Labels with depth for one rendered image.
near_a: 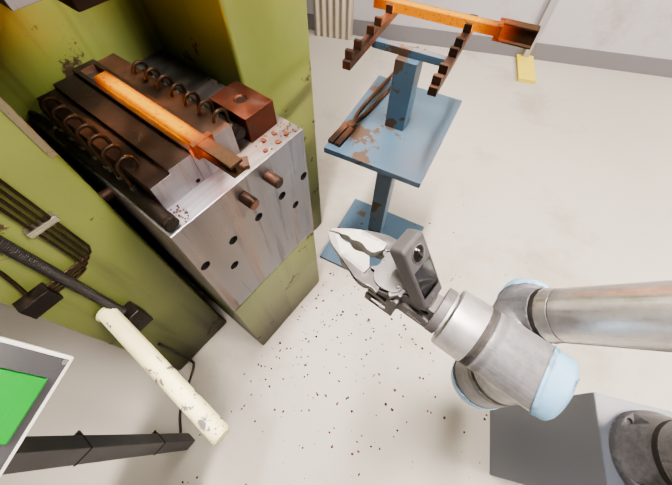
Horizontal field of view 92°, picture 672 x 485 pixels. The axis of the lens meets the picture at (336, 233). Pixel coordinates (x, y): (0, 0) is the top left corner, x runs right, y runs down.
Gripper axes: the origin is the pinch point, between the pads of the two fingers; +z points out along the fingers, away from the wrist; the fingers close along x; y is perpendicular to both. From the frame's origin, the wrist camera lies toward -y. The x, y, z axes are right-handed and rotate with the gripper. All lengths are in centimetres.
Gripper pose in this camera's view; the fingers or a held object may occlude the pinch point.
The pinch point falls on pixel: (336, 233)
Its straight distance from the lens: 51.3
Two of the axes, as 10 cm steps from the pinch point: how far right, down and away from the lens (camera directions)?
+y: 0.0, 5.2, 8.5
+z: -7.9, -5.3, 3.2
